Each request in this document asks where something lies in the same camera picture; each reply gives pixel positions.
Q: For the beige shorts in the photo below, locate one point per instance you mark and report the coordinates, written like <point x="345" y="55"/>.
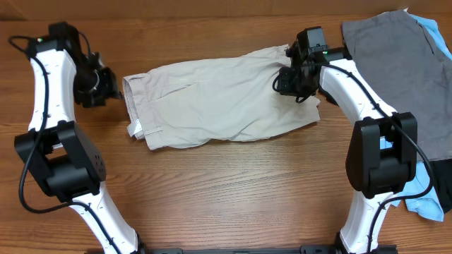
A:
<point x="186" y="104"/>

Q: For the light blue garment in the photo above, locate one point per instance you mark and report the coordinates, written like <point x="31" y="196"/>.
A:
<point x="422" y="79"/>

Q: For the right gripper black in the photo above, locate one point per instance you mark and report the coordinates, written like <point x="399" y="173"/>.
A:
<point x="286" y="89"/>

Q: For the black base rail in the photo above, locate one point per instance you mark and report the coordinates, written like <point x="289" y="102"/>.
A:
<point x="240" y="251"/>

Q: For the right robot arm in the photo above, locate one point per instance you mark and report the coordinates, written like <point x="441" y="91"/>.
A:
<point x="341" y="83"/>

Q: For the grey shorts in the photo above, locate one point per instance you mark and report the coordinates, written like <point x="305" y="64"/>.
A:
<point x="367" y="42"/>

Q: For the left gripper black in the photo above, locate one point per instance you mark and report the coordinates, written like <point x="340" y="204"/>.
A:
<point x="110" y="88"/>

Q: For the black garment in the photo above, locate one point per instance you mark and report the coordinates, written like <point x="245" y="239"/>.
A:
<point x="379" y="160"/>

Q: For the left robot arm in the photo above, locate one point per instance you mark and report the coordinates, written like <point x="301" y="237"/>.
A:
<point x="62" y="167"/>

